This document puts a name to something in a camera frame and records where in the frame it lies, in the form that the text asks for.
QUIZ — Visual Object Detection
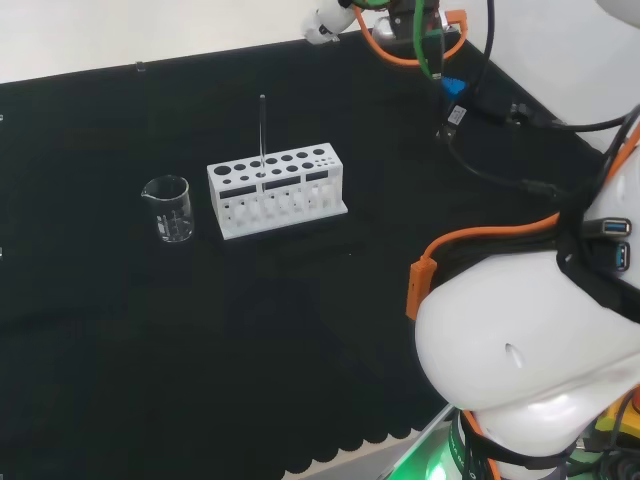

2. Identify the orange cable with connector block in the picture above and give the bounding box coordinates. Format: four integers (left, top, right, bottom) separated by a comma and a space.
405, 117, 640, 480

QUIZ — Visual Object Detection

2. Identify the black bench cloth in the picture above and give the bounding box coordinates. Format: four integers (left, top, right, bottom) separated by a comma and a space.
0, 27, 609, 480

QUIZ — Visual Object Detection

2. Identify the white test tube rack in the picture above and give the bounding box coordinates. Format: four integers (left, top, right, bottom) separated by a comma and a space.
206, 142, 349, 242

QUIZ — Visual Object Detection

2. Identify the USB plug with white label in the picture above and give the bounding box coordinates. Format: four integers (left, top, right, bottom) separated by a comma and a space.
437, 103, 469, 145

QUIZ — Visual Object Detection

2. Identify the clear glass beaker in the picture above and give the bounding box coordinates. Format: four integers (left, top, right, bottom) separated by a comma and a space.
140, 174, 195, 245

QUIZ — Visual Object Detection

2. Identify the clear glass rod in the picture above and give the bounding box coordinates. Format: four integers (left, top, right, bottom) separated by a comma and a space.
258, 93, 267, 178

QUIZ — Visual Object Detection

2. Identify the black cable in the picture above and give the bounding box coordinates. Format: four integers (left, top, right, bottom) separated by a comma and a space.
446, 130, 562, 199

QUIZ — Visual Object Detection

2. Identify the black USB hub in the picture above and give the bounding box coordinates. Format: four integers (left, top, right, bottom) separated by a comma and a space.
582, 215, 632, 275

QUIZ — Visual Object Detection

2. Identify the yellow stop button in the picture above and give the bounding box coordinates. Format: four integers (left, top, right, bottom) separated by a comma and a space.
593, 384, 640, 451

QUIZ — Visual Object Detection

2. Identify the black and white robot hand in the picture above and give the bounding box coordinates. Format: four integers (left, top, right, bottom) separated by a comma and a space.
301, 0, 358, 45

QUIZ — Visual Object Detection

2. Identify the green cable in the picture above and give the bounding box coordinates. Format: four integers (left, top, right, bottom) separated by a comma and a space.
410, 0, 445, 81

